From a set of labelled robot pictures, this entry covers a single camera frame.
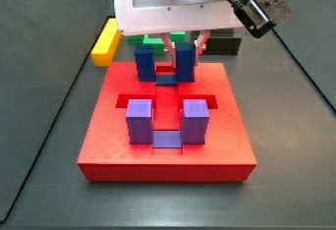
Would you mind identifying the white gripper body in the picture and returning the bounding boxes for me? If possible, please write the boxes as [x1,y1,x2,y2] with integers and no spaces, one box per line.
[115,0,242,36]

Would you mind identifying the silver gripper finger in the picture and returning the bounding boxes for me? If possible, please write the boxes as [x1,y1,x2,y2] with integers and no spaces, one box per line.
[161,32,177,68]
[195,30,211,63]

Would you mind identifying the blue U-shaped block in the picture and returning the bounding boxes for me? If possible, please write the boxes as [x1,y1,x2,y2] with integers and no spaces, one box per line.
[134,42,197,86]

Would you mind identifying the black angle bracket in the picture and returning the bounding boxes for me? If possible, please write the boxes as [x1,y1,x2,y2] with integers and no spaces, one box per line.
[203,29,242,56]

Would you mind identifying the green stepped block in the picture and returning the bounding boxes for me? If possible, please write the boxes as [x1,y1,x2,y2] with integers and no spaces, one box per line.
[126,31,187,54]

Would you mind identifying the red slotted board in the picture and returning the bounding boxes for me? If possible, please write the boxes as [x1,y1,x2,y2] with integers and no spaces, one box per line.
[78,62,258,182]

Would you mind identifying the purple U-shaped block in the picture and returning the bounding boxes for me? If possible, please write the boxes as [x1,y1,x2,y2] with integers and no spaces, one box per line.
[126,99,211,148]

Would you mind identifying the yellow long bar block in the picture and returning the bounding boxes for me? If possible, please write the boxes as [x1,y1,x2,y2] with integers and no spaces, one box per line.
[91,18,123,67]

